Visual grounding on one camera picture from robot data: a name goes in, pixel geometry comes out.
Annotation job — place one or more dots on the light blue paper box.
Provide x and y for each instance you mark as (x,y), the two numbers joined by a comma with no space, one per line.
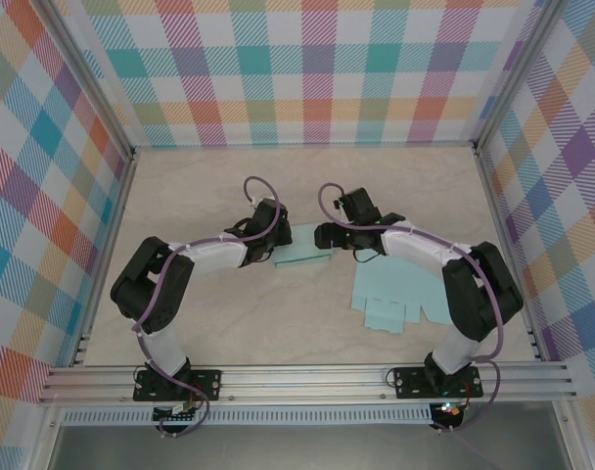
(302,249)
(395,289)

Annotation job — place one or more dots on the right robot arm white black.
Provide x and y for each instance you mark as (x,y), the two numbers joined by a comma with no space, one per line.
(425,245)

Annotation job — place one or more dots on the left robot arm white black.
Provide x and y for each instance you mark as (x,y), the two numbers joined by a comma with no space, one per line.
(209,254)

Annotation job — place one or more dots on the left controller board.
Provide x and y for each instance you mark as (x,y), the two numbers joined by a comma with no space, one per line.
(175,416)

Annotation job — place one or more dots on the controller board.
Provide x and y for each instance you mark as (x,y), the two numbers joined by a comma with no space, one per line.
(175,416)
(449,410)

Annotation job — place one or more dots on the right controller board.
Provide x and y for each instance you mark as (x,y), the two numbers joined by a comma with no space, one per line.
(449,410)

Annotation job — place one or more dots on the grey metal panel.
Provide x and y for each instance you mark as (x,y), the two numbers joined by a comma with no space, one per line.
(302,450)

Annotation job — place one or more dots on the right aluminium side rail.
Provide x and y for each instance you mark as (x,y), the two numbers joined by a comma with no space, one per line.
(493,196)

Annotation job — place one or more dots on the aluminium side rail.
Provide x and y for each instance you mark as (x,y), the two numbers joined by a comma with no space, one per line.
(493,196)
(121,196)

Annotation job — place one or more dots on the left aluminium side rail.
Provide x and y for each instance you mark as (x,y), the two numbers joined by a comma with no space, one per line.
(121,196)

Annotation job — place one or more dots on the aluminium mounting rail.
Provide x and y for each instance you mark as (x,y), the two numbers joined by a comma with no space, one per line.
(302,382)

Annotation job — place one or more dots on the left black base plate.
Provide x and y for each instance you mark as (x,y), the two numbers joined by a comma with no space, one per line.
(207,384)

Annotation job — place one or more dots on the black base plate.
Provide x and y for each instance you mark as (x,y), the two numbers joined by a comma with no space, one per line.
(207,384)
(410,384)

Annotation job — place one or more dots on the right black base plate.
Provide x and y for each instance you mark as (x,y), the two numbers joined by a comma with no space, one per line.
(410,384)

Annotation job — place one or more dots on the right aluminium frame post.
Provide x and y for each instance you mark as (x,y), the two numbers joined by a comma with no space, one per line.
(515,73)

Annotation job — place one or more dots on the aluminium frame post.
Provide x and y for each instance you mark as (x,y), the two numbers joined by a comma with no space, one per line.
(94,73)
(515,73)

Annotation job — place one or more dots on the left aluminium frame post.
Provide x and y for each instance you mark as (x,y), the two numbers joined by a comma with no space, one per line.
(94,73)

